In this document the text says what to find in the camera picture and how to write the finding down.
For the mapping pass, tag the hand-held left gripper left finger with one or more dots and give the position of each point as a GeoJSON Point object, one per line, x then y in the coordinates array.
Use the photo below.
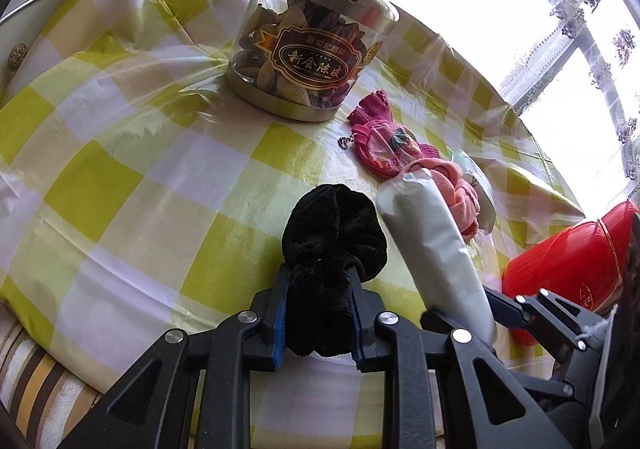
{"type": "Point", "coordinates": [278, 334]}

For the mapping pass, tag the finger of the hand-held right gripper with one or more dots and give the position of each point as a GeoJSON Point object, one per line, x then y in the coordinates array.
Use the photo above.
{"type": "Point", "coordinates": [540, 316]}

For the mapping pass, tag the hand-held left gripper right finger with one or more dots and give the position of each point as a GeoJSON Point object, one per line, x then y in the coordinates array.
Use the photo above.
{"type": "Point", "coordinates": [356, 344]}

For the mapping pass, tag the black fluffy sock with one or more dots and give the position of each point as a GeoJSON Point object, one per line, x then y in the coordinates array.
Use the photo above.
{"type": "Point", "coordinates": [330, 239]}

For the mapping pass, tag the silver grey pouch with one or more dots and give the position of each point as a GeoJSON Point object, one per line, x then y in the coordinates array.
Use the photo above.
{"type": "Point", "coordinates": [430, 249]}

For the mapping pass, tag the red thermos flask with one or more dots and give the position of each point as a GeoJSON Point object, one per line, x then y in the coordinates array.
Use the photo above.
{"type": "Point", "coordinates": [560, 254]}

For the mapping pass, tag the pink cloth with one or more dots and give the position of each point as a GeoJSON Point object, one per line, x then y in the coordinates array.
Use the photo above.
{"type": "Point", "coordinates": [455, 194]}

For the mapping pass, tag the pink coin purse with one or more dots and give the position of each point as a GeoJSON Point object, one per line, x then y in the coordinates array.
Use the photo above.
{"type": "Point", "coordinates": [382, 151]}

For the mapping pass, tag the pink knitted glove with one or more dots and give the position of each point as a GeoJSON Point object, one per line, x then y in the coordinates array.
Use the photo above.
{"type": "Point", "coordinates": [372, 109]}

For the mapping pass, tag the yellow checked plastic tablecloth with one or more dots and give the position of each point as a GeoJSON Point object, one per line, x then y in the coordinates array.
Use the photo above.
{"type": "Point", "coordinates": [125, 154]}

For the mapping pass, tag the clear jar with metal lid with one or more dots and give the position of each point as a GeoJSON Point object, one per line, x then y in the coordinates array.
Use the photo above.
{"type": "Point", "coordinates": [300, 54]}

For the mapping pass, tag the white cabinet with brass knob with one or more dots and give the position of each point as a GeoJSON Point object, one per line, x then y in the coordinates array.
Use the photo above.
{"type": "Point", "coordinates": [40, 19]}

